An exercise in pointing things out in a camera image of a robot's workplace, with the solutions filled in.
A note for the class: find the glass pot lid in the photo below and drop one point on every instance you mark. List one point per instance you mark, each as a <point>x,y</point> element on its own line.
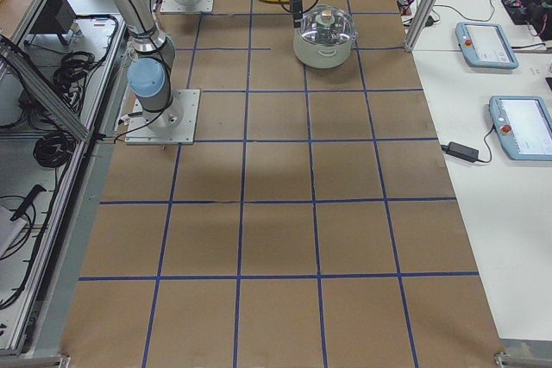
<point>327,26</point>

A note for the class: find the white cooking pot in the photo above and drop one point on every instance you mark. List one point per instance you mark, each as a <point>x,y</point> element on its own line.
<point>320,57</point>

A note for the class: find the upper teach pendant tablet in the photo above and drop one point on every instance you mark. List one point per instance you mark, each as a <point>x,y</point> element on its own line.
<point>485,45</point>

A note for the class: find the teach pendant tablet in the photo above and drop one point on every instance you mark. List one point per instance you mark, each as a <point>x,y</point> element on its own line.
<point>485,45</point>
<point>523,125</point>

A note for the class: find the black power adapter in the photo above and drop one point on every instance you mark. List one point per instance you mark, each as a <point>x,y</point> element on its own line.
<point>460,151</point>

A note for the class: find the lower teach pendant tablet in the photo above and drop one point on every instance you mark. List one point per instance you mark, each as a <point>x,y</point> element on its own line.
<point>523,125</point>

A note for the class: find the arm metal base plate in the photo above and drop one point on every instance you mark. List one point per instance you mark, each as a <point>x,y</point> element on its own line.
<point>186,7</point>
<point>176,125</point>

